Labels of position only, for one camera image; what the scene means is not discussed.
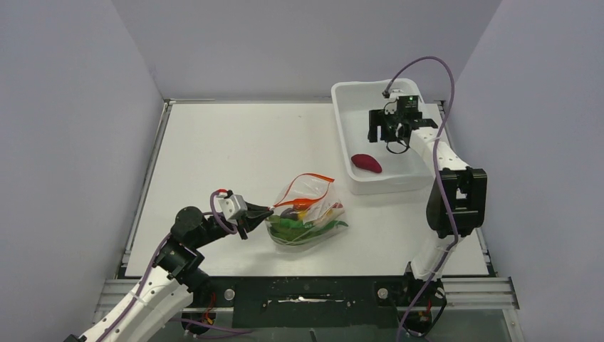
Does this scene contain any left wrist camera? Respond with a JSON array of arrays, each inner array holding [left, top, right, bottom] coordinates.
[[218, 194, 248, 224]]

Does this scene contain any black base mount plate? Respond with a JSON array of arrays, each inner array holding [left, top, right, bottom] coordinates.
[[181, 274, 447, 332]]

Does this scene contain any green chili pepper toy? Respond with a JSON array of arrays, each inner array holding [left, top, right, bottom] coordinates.
[[294, 220, 349, 239]]

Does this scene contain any orange carrot toy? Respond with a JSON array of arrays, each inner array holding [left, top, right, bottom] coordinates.
[[291, 198, 319, 211]]

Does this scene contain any clear orange zip bag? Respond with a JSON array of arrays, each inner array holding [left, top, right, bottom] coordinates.
[[265, 172, 349, 249]]

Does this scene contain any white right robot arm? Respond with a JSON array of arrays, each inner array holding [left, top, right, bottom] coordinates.
[[368, 94, 487, 304]]

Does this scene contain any purple sweet potato toy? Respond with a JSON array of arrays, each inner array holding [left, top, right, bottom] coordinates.
[[350, 154, 382, 174]]

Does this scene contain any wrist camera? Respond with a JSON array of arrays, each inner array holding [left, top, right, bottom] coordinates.
[[218, 194, 248, 224], [387, 88, 405, 99]]

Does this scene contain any yellow corn toy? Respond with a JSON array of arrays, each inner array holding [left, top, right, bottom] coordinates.
[[301, 209, 344, 227]]

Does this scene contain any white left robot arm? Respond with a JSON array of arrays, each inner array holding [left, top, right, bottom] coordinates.
[[66, 197, 274, 341]]

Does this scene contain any white plastic bin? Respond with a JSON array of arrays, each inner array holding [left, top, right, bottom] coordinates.
[[330, 78, 449, 195]]

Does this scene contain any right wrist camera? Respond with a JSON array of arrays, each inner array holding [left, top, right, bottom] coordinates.
[[387, 88, 405, 99]]

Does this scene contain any aluminium table frame rail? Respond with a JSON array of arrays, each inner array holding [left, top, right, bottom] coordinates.
[[94, 276, 520, 326]]

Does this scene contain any green leafy vegetable toy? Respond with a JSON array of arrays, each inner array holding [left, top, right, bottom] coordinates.
[[265, 215, 314, 245]]

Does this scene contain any brown mushroom toy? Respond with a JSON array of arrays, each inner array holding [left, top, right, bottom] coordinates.
[[280, 208, 299, 221]]

